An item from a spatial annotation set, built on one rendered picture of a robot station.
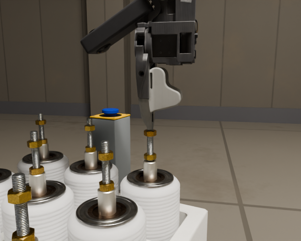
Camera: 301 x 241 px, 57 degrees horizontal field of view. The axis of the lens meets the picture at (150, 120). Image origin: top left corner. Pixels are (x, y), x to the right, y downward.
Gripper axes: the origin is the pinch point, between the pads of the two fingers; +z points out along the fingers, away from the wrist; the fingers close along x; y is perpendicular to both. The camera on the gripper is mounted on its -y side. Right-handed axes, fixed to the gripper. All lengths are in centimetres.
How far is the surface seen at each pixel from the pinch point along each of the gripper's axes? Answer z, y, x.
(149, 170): 7.8, 0.8, -1.1
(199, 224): 17.0, 8.7, 0.3
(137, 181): 9.3, -1.0, -2.3
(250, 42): -29, 47, 195
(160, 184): 9.2, 2.7, -3.0
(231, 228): 34.6, 17.7, 29.9
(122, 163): 14.7, -9.7, 20.5
